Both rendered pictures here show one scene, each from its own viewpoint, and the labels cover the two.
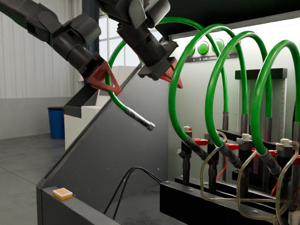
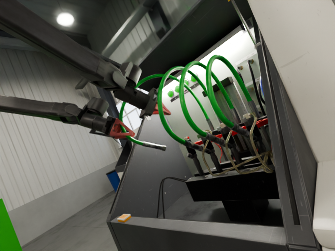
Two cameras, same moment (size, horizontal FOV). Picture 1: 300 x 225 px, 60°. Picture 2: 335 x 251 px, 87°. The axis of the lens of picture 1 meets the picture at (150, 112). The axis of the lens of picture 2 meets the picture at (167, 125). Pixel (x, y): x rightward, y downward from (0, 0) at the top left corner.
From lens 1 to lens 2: 0.07 m
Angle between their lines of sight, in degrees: 8
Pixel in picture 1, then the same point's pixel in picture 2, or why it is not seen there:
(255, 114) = (214, 103)
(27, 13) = (57, 110)
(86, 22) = (96, 101)
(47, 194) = (114, 223)
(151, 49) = (139, 98)
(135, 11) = (118, 78)
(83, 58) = (102, 122)
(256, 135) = (221, 115)
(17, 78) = (80, 163)
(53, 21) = (75, 109)
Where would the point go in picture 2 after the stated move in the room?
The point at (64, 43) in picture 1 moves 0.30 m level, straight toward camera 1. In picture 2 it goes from (87, 119) to (67, 90)
